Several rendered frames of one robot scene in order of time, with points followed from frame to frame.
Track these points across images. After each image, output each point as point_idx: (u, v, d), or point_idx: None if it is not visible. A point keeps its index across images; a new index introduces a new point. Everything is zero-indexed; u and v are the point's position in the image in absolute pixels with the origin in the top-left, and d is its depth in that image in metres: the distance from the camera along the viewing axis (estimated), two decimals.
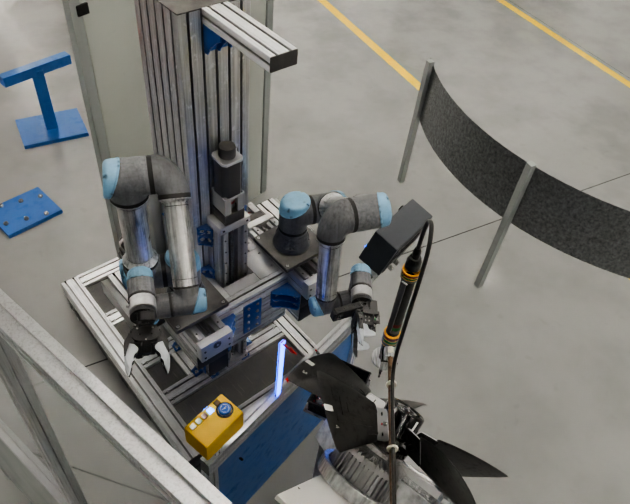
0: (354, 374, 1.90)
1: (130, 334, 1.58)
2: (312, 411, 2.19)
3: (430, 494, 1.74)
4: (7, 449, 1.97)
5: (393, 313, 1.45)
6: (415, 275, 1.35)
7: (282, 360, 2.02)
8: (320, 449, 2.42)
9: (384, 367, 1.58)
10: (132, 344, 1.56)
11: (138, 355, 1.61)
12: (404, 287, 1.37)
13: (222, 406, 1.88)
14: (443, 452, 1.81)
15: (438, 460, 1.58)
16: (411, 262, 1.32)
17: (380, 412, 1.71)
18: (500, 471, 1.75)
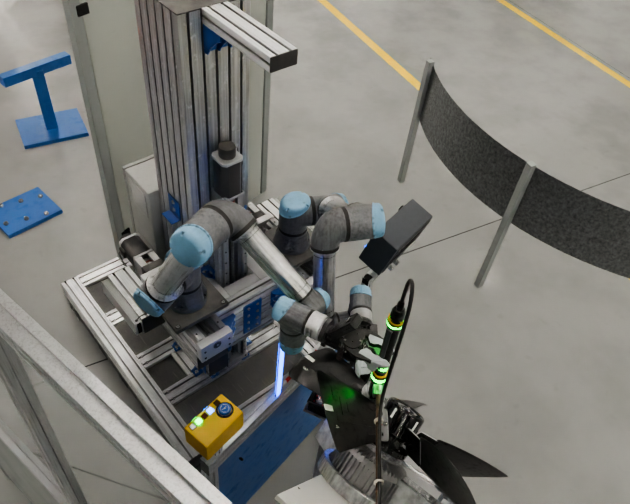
0: (354, 372, 1.90)
1: (348, 348, 1.60)
2: (312, 411, 2.19)
3: (430, 494, 1.74)
4: (7, 449, 1.97)
5: (381, 355, 1.58)
6: (399, 324, 1.48)
7: (282, 360, 2.02)
8: (320, 449, 2.42)
9: (373, 402, 1.71)
10: (360, 351, 1.60)
11: (356, 359, 1.65)
12: (390, 334, 1.51)
13: (222, 406, 1.88)
14: (443, 452, 1.81)
15: (438, 460, 1.58)
16: (395, 313, 1.46)
17: None
18: (500, 471, 1.75)
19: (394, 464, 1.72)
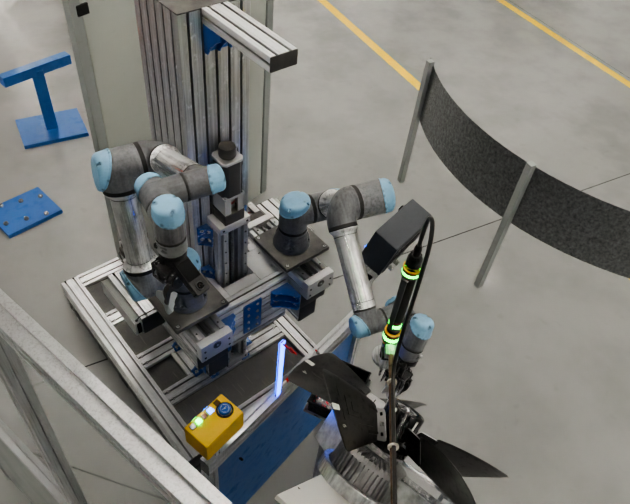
0: (413, 406, 1.97)
1: (171, 285, 1.54)
2: (312, 411, 2.19)
3: (430, 494, 1.74)
4: (7, 449, 1.97)
5: (394, 311, 1.44)
6: (416, 272, 1.34)
7: (282, 360, 2.02)
8: (320, 449, 2.42)
9: (385, 365, 1.57)
10: (173, 293, 1.57)
11: None
12: (405, 284, 1.37)
13: (222, 406, 1.88)
14: (431, 460, 1.62)
15: (357, 404, 1.63)
16: (412, 259, 1.32)
17: (373, 399, 1.83)
18: (450, 462, 1.46)
19: (370, 448, 1.72)
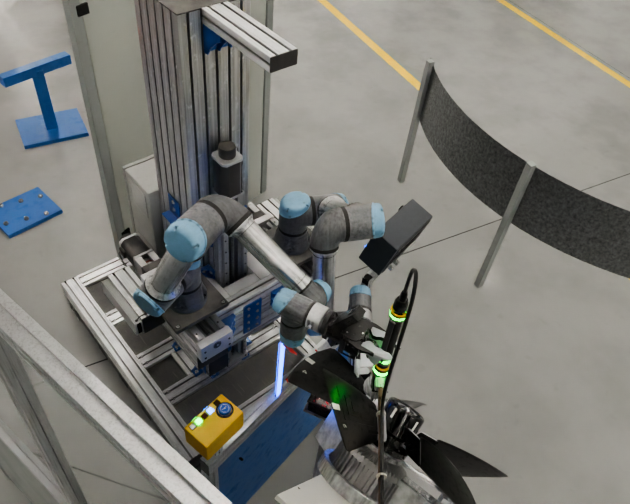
0: (413, 406, 1.97)
1: (351, 341, 1.57)
2: (312, 411, 2.19)
3: (430, 494, 1.74)
4: (7, 449, 1.97)
5: (384, 347, 1.55)
6: (402, 315, 1.45)
7: (282, 360, 2.02)
8: (320, 449, 2.42)
9: (375, 396, 1.69)
10: (363, 343, 1.57)
11: (358, 352, 1.62)
12: (393, 325, 1.48)
13: (222, 406, 1.88)
14: (431, 460, 1.62)
15: (357, 404, 1.63)
16: (398, 304, 1.43)
17: (373, 398, 1.82)
18: (450, 462, 1.46)
19: (370, 448, 1.72)
